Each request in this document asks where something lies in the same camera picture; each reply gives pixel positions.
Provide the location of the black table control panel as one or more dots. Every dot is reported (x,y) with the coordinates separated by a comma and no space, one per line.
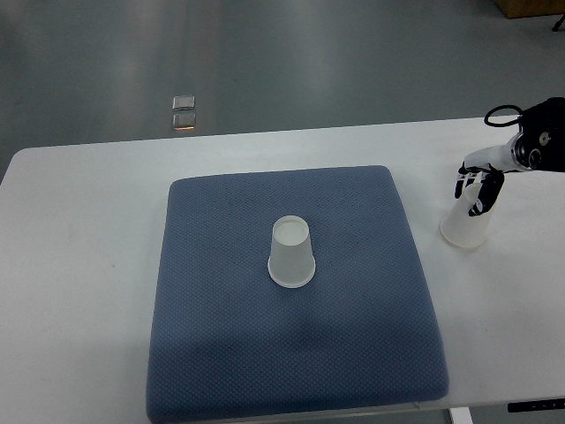
(537,405)

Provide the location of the white paper cup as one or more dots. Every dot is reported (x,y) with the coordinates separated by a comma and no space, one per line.
(291,263)
(461,230)

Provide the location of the blue-grey fabric cushion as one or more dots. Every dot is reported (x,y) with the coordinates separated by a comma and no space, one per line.
(228,342)

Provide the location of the white paper cup on cushion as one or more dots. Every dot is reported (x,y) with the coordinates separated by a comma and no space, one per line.
(291,263)

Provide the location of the metal floor plate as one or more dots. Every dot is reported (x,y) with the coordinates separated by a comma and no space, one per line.
(183,121)
(183,102)

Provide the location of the lower metal floor plate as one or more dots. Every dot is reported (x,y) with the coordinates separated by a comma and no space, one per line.
(183,121)

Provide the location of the upper metal floor plate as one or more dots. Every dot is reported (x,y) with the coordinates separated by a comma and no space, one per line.
(183,102)

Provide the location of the brown wooden box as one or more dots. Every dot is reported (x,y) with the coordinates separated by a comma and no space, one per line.
(517,9)

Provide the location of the black tripod leg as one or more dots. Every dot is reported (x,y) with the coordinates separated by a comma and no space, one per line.
(556,27)

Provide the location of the white table leg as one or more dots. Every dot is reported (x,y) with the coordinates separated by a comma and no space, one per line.
(460,415)

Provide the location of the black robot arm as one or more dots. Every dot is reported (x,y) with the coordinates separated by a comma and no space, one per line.
(540,139)

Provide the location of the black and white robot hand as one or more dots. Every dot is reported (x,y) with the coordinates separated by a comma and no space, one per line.
(486,167)

